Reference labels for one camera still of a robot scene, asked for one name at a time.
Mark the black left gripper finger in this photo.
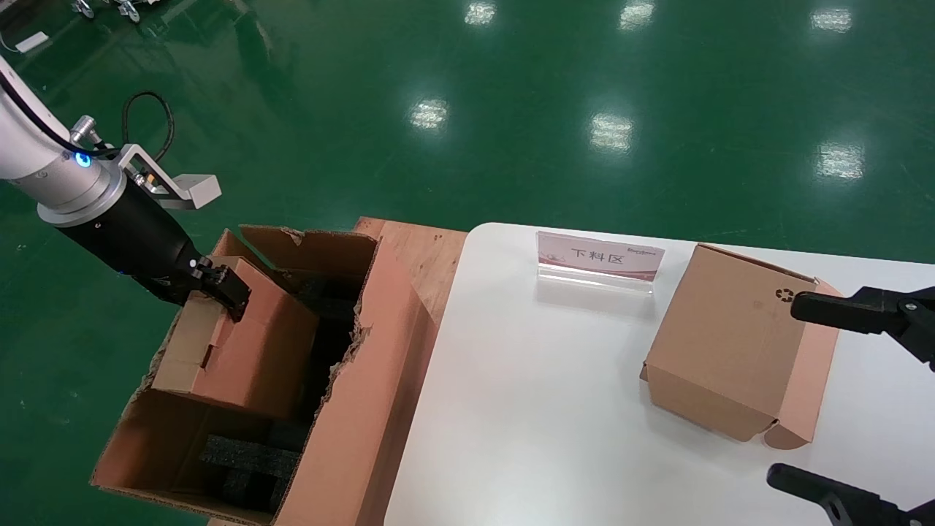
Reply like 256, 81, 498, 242
190, 256, 251, 323

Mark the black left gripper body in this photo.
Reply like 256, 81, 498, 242
57, 183, 213, 308

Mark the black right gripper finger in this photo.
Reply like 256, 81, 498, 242
790, 286, 935, 366
766, 464, 935, 526

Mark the small plain cardboard box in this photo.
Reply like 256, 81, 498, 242
151, 256, 320, 421

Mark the cardboard box with recycle mark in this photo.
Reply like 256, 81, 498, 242
641, 243, 848, 450

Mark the big open cardboard box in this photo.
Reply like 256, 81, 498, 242
91, 225, 439, 526

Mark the long black block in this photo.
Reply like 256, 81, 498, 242
267, 332, 353, 454

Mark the wooden board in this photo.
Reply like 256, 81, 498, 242
353, 217, 468, 331

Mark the acrylic sign with Chinese text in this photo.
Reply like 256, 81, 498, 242
535, 231, 665, 297

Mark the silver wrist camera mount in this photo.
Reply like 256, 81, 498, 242
117, 144, 222, 211

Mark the thick black cable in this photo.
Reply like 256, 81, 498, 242
0, 72, 121, 158

